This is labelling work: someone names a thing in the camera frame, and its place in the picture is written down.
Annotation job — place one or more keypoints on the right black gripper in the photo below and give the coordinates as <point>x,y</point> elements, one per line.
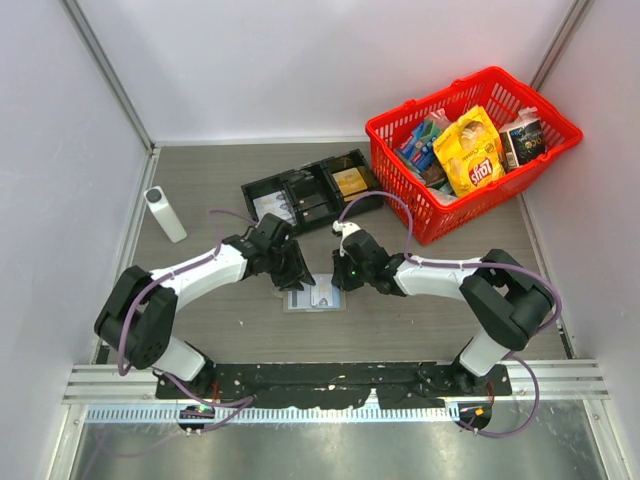
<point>340,280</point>

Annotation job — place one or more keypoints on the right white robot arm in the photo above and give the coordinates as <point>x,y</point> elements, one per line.
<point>509,301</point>

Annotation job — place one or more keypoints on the black three-compartment card tray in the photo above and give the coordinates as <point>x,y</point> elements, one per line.
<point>312,178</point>

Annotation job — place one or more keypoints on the gold cards stack in tray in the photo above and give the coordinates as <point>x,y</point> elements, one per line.
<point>353,182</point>

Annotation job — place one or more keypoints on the blue toothpaste box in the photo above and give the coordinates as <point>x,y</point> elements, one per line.
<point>414,154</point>

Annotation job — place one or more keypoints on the black coffee package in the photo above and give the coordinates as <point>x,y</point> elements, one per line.
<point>523,142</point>

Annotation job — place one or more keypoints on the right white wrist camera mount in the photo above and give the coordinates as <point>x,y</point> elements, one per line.
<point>343,229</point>

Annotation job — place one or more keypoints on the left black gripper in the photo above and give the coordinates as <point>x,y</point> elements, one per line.
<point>297,273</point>

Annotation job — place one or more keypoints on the green sponge pack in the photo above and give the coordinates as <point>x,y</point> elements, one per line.
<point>429,131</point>

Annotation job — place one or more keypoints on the red plastic shopping basket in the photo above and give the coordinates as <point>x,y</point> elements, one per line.
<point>503,97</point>

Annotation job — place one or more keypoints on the white cards stack in tray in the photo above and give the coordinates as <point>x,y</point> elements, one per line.
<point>277,204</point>

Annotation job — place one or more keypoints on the white cylindrical bottle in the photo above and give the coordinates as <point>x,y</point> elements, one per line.
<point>165,215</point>

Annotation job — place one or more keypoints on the black cards stack in tray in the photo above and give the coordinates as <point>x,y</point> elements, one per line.
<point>314,208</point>

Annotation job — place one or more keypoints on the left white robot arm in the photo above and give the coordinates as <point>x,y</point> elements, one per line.
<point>138,317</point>

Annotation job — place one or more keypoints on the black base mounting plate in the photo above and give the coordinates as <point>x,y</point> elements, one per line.
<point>338,386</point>

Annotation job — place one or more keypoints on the yellow Lays chips bag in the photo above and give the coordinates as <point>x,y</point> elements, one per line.
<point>470,152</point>

